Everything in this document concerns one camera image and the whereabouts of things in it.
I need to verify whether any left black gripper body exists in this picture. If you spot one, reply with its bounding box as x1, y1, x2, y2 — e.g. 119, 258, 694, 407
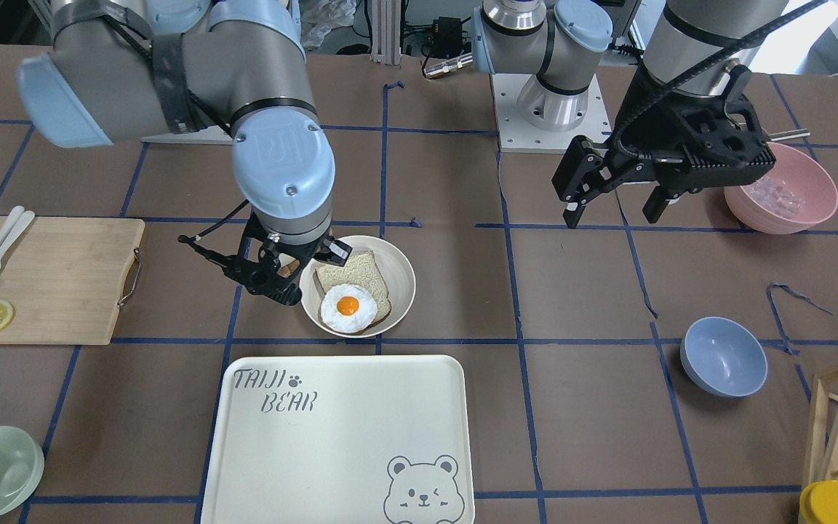
551, 64, 777, 205

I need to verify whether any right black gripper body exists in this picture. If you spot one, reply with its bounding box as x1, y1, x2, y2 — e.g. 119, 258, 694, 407
224, 215, 333, 306

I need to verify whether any bread slice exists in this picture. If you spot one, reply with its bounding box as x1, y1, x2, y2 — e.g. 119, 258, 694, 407
315, 249, 392, 329
276, 253, 303, 281

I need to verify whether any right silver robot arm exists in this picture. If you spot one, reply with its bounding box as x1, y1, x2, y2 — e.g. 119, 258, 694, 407
17, 1, 351, 306

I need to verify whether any bread slice on plate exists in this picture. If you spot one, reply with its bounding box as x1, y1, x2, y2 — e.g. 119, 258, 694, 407
315, 249, 392, 329

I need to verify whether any cream round plate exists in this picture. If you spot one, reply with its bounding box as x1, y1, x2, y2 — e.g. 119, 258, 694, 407
299, 235, 417, 338

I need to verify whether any fried egg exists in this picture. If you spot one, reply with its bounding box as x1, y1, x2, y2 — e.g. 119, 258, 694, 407
319, 283, 378, 334

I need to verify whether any metal scoop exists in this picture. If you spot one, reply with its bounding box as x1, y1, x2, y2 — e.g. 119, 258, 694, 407
769, 129, 811, 142

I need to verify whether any pink bowl with ice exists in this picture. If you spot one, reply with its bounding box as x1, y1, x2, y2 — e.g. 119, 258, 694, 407
724, 143, 838, 234

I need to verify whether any blue bowl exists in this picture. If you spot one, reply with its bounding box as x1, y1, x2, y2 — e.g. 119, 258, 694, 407
679, 317, 768, 398

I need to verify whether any cream bear tray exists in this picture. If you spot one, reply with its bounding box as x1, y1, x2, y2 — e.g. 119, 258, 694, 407
200, 354, 476, 523

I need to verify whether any wooden cutting board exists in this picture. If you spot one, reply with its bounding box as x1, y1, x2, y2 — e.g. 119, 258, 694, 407
0, 216, 144, 345

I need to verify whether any yellow mug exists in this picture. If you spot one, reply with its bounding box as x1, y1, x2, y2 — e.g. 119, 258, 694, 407
798, 480, 838, 523

